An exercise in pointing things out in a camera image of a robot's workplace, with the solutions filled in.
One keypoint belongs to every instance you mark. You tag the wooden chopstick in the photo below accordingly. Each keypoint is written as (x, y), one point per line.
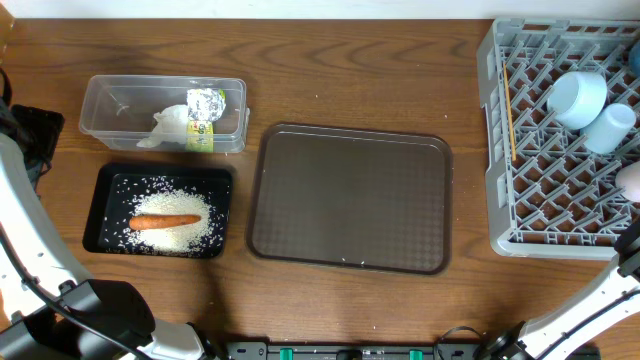
(512, 141)

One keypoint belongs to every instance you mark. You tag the yellow snack wrapper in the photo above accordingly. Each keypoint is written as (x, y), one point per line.
(205, 107)

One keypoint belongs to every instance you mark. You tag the black plastic bin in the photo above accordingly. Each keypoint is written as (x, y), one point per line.
(106, 177)

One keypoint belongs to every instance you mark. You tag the white tissue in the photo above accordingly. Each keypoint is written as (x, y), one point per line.
(171, 127)

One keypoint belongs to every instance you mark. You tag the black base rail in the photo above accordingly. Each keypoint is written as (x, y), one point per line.
(263, 351)

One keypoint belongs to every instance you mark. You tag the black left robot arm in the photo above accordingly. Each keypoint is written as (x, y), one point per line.
(57, 310)

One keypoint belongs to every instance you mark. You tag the orange carrot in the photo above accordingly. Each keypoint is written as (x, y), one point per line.
(153, 222)

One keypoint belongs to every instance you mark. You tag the dark blue plate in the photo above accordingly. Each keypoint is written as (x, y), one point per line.
(634, 59)

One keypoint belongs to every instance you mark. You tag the brown serving tray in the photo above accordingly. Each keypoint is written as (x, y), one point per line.
(352, 198)

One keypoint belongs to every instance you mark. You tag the light blue cup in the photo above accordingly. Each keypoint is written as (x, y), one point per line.
(609, 128)

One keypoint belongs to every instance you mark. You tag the clear plastic bin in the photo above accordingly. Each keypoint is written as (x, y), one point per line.
(118, 109)

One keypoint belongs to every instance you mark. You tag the grey dishwasher rack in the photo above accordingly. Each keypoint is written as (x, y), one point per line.
(558, 199)

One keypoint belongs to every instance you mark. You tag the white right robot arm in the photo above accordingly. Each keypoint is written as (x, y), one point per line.
(611, 297)

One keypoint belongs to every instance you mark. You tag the light blue bowl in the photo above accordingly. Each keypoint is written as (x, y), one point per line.
(577, 98)

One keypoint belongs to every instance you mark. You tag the pile of white rice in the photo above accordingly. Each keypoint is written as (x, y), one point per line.
(136, 195)

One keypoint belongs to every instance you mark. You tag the pink cup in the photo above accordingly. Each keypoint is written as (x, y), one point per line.
(628, 179)

